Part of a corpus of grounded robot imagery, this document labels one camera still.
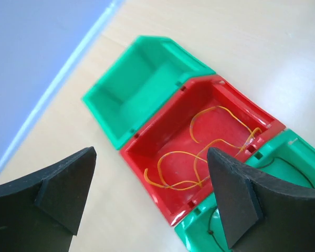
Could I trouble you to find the red plastic bin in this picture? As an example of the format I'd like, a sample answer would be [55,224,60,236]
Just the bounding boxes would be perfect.
[120,75,285,226]

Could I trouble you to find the thin dark brown cable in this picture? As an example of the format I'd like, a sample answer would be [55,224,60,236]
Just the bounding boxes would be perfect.
[206,156,315,252]

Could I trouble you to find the near green plastic bin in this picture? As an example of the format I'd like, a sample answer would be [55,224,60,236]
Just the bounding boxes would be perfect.
[175,130,315,251]

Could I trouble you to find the aluminium table edge frame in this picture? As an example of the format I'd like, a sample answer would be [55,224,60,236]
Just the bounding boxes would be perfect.
[0,1,121,172]

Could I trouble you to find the green plastic bin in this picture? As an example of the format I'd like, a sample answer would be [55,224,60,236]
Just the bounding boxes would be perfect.
[175,130,315,251]
[82,35,216,150]

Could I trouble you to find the far green plastic bin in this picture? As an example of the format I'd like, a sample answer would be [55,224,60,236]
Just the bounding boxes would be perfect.
[82,35,216,150]

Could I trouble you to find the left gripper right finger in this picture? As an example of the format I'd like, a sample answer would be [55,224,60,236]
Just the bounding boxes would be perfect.
[207,148,315,251]

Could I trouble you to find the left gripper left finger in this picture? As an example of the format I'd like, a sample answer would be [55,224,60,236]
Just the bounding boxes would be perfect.
[0,146,97,251]

